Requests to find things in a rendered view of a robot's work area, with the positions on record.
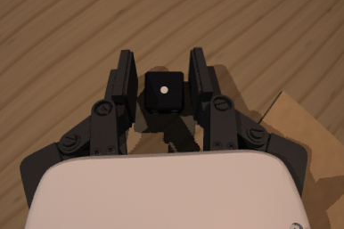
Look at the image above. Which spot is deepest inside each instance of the tan mat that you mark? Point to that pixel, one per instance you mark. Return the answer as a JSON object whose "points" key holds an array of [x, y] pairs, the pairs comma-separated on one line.
{"points": [[323, 190]]}

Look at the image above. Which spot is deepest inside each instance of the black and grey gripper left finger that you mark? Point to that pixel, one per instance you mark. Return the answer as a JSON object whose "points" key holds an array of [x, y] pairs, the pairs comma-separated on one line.
{"points": [[99, 134]]}

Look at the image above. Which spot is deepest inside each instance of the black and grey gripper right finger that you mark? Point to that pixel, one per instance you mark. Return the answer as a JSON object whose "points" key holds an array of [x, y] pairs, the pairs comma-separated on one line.
{"points": [[222, 124]]}

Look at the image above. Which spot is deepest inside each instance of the black die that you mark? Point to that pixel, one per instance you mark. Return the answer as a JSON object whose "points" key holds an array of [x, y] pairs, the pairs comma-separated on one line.
{"points": [[164, 92]]}

